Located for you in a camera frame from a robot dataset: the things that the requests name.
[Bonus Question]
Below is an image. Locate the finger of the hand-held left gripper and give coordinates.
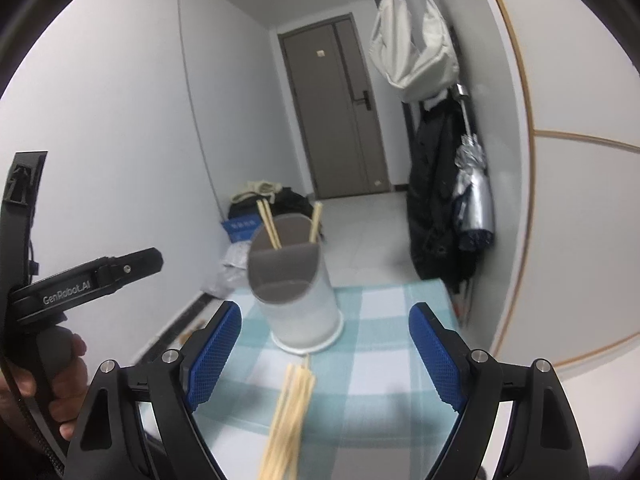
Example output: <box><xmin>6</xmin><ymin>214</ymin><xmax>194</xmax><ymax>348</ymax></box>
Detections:
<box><xmin>97</xmin><ymin>247</ymin><xmax>164</xmax><ymax>293</ymax></box>

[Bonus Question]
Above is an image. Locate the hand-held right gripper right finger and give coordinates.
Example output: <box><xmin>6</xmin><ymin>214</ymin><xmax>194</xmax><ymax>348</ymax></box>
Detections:
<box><xmin>409</xmin><ymin>304</ymin><xmax>588</xmax><ymax>480</ymax></box>

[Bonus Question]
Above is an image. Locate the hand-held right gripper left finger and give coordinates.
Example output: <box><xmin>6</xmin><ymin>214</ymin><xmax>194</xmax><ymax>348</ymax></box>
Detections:
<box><xmin>65</xmin><ymin>301</ymin><xmax>243</xmax><ymax>480</ymax></box>

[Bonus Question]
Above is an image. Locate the pile of wooden chopsticks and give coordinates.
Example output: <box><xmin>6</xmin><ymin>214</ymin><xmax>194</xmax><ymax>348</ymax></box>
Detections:
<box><xmin>257</xmin><ymin>355</ymin><xmax>317</xmax><ymax>480</ymax></box>

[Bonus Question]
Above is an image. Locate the translucent white utensil holder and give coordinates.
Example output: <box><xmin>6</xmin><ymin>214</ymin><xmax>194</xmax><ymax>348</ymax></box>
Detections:
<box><xmin>246</xmin><ymin>213</ymin><xmax>346</xmax><ymax>353</ymax></box>

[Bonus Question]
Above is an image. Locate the wooden chopstick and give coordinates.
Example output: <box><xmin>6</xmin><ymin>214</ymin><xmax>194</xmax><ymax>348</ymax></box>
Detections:
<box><xmin>261</xmin><ymin>199</ymin><xmax>282</xmax><ymax>250</ymax></box>
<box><xmin>308</xmin><ymin>201</ymin><xmax>323</xmax><ymax>244</ymax></box>
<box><xmin>256</xmin><ymin>200</ymin><xmax>277</xmax><ymax>251</ymax></box>

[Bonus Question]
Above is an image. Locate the person's left hand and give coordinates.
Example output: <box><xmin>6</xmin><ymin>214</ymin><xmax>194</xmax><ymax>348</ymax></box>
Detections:
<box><xmin>0</xmin><ymin>332</ymin><xmax>88</xmax><ymax>431</ymax></box>

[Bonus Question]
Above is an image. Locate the teal checked table mat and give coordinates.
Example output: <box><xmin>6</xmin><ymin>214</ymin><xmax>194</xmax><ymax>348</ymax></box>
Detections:
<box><xmin>140</xmin><ymin>280</ymin><xmax>468</xmax><ymax>480</ymax></box>

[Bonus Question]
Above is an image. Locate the blue cardboard box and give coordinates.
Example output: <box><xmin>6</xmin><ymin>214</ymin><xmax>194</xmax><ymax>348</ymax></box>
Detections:
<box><xmin>221</xmin><ymin>215</ymin><xmax>261</xmax><ymax>245</ymax></box>

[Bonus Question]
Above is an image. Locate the beige cloth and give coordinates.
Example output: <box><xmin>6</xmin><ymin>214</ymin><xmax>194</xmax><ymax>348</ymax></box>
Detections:
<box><xmin>232</xmin><ymin>180</ymin><xmax>281</xmax><ymax>203</ymax></box>

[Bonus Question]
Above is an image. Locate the black hanging jacket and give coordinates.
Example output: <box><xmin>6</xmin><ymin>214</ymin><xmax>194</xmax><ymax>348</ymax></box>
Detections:
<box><xmin>406</xmin><ymin>97</ymin><xmax>476</xmax><ymax>293</ymax></box>

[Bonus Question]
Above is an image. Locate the silver folded umbrella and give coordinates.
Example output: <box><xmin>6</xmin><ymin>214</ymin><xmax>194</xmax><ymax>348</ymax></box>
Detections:
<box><xmin>451</xmin><ymin>85</ymin><xmax>497</xmax><ymax>253</ymax></box>

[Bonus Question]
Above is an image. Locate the black duffel bag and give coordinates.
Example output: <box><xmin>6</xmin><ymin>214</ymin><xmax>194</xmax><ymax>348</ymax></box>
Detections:
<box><xmin>228</xmin><ymin>186</ymin><xmax>326</xmax><ymax>241</ymax></box>

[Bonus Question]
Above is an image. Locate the grey door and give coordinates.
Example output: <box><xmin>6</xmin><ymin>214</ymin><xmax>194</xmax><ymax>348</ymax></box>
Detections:
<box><xmin>277</xmin><ymin>12</ymin><xmax>393</xmax><ymax>201</ymax></box>

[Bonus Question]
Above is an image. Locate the white hanging bag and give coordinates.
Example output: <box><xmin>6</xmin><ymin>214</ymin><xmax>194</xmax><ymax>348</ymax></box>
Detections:
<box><xmin>369</xmin><ymin>0</ymin><xmax>461</xmax><ymax>103</ymax></box>

